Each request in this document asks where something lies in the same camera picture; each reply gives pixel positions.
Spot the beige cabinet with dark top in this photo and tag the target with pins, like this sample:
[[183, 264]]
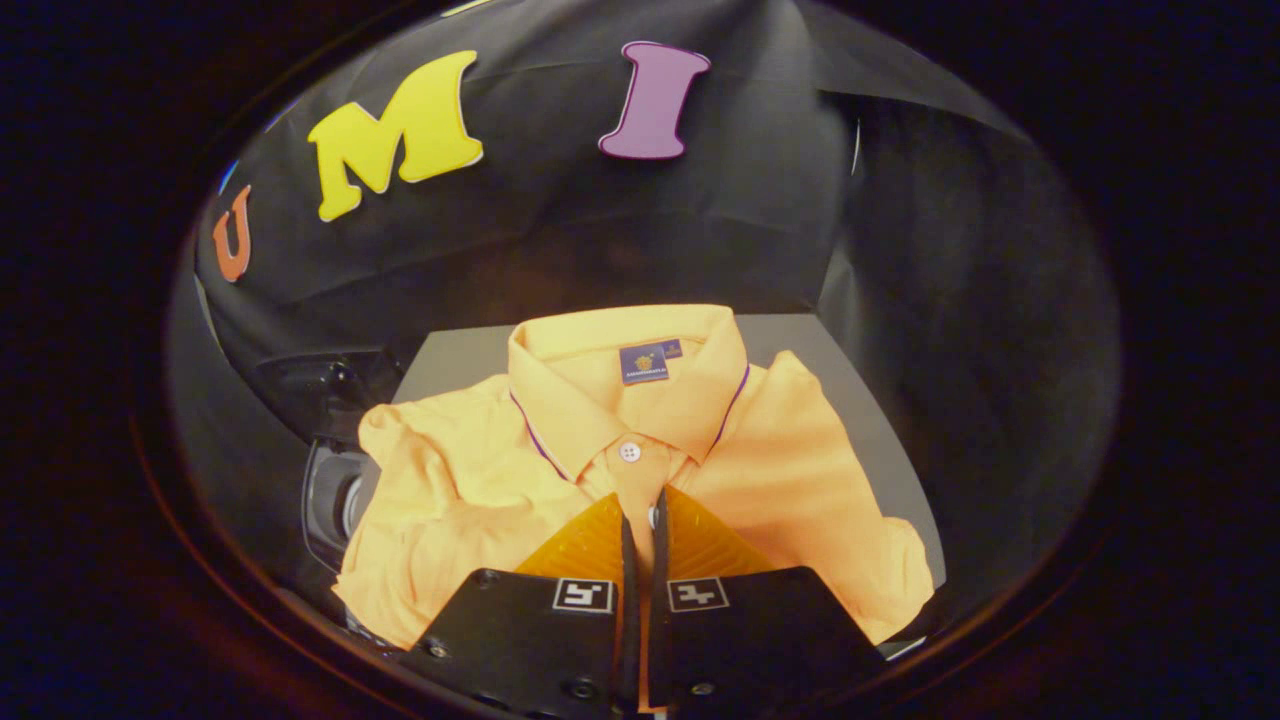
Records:
[[870, 400]]

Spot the black backdrop cloth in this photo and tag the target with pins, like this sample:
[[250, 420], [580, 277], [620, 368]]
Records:
[[620, 230]]

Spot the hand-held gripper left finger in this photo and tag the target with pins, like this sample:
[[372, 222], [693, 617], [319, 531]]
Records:
[[520, 640]]

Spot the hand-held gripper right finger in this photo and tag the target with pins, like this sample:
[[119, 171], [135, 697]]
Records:
[[760, 640]]

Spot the dark clear washing machine lid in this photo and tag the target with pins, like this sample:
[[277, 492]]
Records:
[[320, 390]]

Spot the orange polo shirt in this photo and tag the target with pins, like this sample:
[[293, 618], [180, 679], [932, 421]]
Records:
[[480, 490]]

